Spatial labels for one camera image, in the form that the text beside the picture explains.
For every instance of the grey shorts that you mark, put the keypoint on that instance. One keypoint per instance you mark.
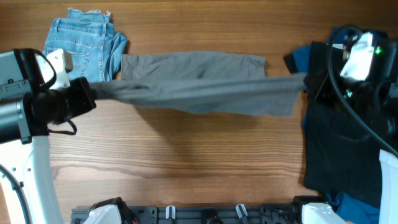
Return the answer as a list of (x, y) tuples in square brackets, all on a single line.
[(201, 83)]

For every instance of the teal blue garment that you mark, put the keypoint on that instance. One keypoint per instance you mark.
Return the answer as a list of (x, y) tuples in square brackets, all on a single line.
[(300, 57)]

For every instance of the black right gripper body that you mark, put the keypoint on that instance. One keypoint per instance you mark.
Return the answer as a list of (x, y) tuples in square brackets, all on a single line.
[(323, 96)]

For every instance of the light blue denim jeans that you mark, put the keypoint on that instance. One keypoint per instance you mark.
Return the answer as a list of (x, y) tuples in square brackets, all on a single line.
[(91, 39)]

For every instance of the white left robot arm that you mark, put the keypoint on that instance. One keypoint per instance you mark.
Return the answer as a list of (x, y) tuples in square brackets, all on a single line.
[(35, 91)]

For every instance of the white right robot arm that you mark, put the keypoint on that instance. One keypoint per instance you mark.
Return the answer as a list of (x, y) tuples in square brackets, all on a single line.
[(351, 125)]

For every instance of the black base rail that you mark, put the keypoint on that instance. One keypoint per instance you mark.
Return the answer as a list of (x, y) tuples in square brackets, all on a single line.
[(302, 209)]

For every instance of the black garment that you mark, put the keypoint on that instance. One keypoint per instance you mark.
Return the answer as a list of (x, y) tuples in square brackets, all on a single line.
[(339, 140)]

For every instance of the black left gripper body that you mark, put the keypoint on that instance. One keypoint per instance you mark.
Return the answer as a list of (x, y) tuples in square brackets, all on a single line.
[(69, 102)]

